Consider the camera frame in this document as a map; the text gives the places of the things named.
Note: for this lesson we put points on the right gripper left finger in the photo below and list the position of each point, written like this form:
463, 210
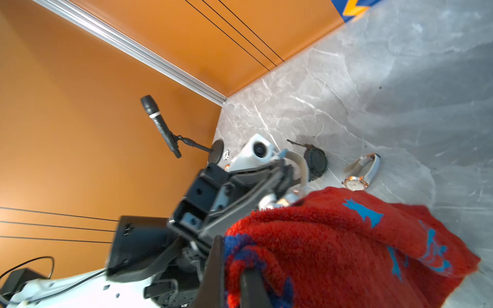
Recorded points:
211, 293

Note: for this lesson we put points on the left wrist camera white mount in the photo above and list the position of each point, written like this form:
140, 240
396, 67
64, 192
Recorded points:
256, 152

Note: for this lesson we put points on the black microphone on stand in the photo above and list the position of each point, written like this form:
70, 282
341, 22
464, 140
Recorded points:
215, 152

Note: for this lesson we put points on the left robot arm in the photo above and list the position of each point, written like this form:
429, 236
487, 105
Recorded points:
158, 262

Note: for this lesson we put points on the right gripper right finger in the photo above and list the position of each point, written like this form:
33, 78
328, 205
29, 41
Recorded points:
253, 292

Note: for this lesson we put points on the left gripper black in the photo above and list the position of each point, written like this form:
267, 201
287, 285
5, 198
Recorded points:
216, 200

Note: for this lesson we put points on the white round disc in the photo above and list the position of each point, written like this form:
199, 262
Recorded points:
226, 155

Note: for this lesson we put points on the red and blue cloth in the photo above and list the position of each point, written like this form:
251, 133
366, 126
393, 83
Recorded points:
339, 248

